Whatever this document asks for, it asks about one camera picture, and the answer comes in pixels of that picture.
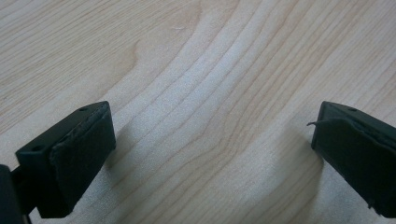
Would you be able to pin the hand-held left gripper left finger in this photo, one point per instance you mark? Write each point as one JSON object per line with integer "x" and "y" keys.
{"x": 67, "y": 158}

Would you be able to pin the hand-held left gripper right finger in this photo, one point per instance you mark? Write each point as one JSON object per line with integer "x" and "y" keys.
{"x": 358, "y": 155}

